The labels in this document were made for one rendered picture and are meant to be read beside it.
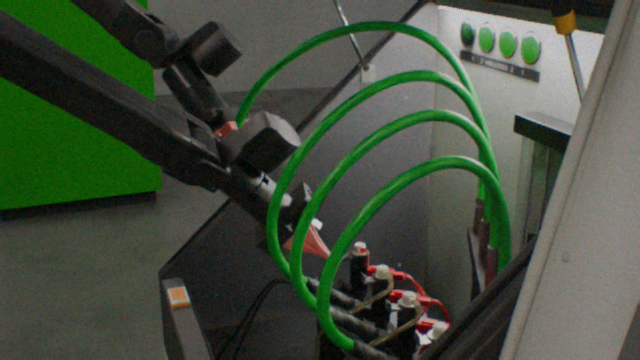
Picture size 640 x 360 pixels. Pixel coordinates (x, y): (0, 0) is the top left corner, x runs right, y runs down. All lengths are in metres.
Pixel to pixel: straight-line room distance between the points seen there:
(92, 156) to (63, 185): 0.23
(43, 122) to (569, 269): 3.73
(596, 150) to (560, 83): 0.41
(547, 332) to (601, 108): 0.21
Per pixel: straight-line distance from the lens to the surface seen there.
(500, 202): 0.80
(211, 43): 1.08
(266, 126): 0.90
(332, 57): 7.63
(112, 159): 4.27
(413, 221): 1.43
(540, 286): 0.70
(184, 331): 1.15
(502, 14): 1.11
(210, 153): 0.89
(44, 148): 4.23
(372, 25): 1.01
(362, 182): 1.35
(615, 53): 0.67
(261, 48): 7.46
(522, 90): 1.13
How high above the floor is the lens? 1.53
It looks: 19 degrees down
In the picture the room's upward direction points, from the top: straight up
